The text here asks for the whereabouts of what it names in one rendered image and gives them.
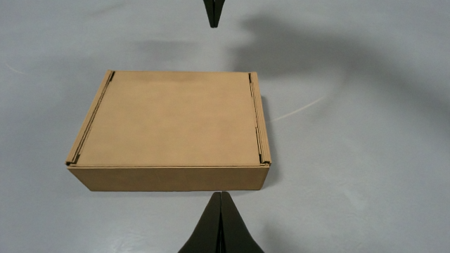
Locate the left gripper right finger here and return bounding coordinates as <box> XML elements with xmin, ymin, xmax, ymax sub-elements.
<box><xmin>221</xmin><ymin>191</ymin><xmax>265</xmax><ymax>253</ymax></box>

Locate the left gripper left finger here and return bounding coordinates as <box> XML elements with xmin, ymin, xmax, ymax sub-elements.
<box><xmin>177</xmin><ymin>192</ymin><xmax>221</xmax><ymax>253</ymax></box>

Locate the brown cardboard box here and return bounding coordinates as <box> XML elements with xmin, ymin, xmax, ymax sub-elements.
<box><xmin>65</xmin><ymin>70</ymin><xmax>271</xmax><ymax>191</ymax></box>

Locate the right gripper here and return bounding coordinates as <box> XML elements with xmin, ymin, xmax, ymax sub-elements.
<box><xmin>203</xmin><ymin>0</ymin><xmax>225</xmax><ymax>28</ymax></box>

